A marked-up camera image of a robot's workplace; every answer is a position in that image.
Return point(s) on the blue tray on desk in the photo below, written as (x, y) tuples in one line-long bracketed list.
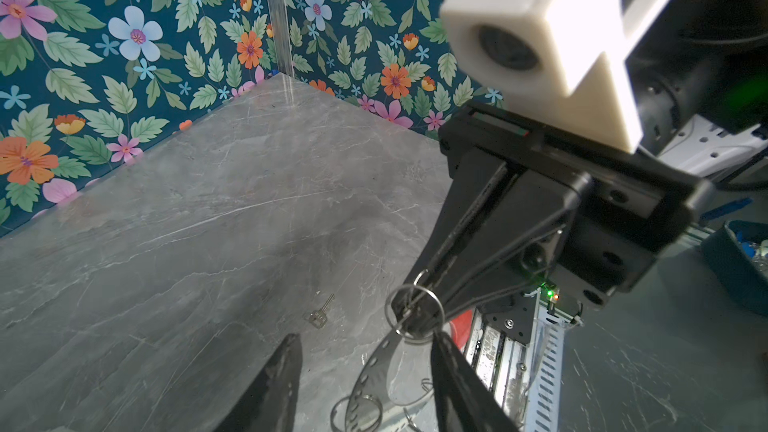
[(731, 253)]

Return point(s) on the small silver key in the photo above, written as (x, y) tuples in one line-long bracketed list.
[(318, 318)]

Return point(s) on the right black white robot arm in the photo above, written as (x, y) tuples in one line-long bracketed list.
[(704, 57)]

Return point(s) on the large keyring with red grip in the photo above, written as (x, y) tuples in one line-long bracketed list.
[(370, 406)]

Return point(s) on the right small circuit board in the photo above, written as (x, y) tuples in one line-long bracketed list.
[(560, 307)]

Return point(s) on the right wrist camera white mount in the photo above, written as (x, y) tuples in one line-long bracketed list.
[(558, 62)]

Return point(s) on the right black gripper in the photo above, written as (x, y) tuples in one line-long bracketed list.
[(529, 204)]

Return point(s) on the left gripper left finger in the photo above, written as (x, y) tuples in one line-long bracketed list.
[(269, 403)]

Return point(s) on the white slotted cable duct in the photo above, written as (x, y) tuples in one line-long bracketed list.
[(543, 395)]

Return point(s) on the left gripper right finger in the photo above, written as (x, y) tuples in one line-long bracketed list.
[(462, 403)]

